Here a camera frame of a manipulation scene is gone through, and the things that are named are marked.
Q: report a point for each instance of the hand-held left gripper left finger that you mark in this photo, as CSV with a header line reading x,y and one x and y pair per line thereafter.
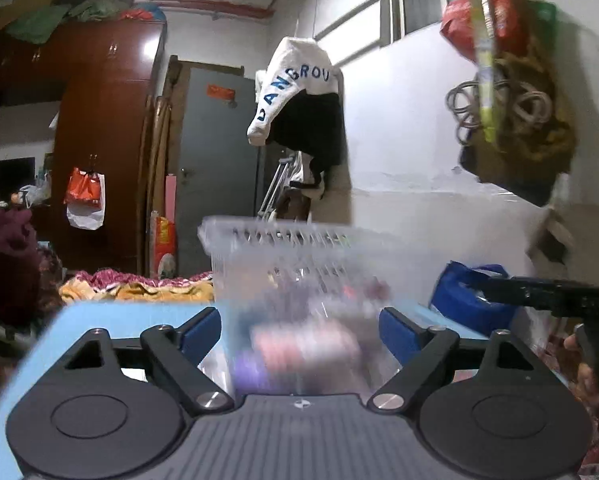
x,y
204,331

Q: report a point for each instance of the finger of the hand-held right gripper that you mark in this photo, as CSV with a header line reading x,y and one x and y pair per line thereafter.
x,y
514,290

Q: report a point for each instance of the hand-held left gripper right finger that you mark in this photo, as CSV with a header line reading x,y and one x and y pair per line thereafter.
x,y
395,334

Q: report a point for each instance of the clear plastic basket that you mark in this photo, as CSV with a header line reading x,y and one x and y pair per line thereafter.
x,y
279,260

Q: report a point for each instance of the person's right hand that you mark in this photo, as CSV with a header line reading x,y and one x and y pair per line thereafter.
x,y
572,343

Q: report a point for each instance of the blue shopping bag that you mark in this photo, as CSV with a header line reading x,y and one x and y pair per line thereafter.
x,y
459,300

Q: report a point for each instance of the purple packet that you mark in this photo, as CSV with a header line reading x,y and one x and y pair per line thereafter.
x,y
254,372

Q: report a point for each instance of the floral blanket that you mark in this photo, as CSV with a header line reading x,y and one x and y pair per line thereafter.
x,y
129,287

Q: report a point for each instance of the pink box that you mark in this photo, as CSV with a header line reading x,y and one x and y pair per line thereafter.
x,y
304,346

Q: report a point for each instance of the red paper bag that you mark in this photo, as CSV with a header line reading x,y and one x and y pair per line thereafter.
x,y
164,247

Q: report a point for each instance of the olive brown hanging bag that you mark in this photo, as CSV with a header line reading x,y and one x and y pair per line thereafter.
x,y
524,170

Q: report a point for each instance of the pink paper roll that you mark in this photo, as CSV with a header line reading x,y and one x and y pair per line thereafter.
x,y
171,195

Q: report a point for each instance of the wooden boards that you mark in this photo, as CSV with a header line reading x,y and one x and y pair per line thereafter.
x,y
154,185

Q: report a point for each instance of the metal crutches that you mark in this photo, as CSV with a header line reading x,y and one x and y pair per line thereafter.
x,y
279,180

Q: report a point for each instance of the grey door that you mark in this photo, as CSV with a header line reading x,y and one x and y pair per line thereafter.
x,y
214,160

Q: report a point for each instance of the red and white plastic bag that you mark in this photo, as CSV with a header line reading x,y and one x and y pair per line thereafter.
x,y
84,191

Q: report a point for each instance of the maroon cloth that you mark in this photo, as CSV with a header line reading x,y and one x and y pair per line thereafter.
x,y
9,260

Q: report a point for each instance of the dark wooden wardrobe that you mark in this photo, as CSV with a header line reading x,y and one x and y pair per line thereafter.
x,y
104,135

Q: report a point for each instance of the black hanging garment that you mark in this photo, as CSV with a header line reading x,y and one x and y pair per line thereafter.
x,y
309,130

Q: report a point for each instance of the red door sticker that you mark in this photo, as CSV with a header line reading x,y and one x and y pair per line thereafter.
x,y
220,92

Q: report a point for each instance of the black television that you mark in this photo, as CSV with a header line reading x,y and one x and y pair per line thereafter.
x,y
11,177

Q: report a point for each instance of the green hanging bag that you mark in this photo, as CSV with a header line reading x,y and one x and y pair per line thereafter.
x,y
544,17

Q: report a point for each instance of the red hanging bag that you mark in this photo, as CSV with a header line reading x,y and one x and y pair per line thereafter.
x,y
459,20

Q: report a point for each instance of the white lettered hoodie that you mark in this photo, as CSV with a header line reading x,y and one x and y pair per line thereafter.
x,y
299,60

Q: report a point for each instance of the window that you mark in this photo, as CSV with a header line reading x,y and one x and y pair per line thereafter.
x,y
419,0

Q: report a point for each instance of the blue plastic bag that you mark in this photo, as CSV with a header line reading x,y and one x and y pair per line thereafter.
x,y
154,12

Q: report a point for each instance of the green cloth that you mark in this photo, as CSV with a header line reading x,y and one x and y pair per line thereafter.
x,y
39,25

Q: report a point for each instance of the cardboard boxes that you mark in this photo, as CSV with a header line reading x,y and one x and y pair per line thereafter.
x,y
9,7

